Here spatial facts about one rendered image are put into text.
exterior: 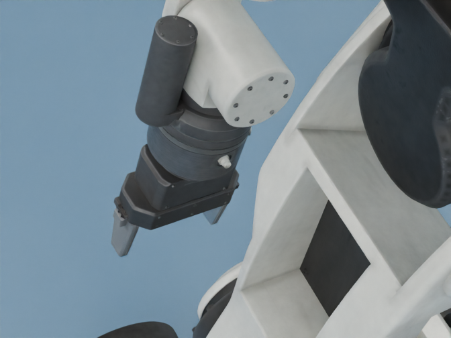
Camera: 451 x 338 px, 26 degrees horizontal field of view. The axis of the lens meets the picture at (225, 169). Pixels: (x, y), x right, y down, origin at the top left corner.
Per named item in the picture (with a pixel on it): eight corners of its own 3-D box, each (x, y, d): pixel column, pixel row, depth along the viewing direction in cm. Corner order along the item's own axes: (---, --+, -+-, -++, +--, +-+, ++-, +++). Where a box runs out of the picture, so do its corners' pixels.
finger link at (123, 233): (115, 235, 98) (124, 197, 94) (129, 259, 97) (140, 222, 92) (101, 240, 97) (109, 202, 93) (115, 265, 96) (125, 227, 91)
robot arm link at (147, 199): (207, 145, 101) (235, 63, 92) (256, 215, 96) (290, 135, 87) (98, 179, 94) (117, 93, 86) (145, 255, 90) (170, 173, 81)
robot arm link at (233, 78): (221, 70, 91) (252, -26, 83) (278, 153, 86) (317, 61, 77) (111, 94, 86) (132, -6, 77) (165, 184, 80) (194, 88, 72)
